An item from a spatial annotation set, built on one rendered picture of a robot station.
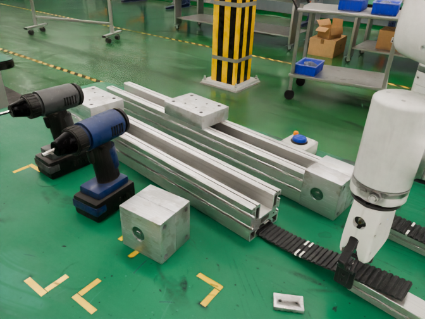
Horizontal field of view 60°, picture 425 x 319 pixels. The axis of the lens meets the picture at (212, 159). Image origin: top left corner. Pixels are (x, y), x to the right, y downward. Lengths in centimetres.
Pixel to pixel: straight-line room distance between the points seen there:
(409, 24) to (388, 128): 14
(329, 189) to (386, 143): 32
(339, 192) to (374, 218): 24
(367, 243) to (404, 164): 14
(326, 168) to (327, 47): 493
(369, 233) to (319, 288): 16
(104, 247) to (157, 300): 17
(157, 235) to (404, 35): 50
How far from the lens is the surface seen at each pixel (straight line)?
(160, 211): 70
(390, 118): 54
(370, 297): 73
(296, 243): 78
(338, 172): 87
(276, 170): 91
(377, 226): 61
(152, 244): 71
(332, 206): 86
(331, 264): 74
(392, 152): 56
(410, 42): 58
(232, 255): 75
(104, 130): 77
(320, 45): 579
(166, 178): 91
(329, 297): 72
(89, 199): 83
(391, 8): 364
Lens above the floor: 130
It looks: 29 degrees down
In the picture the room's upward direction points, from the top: 2 degrees clockwise
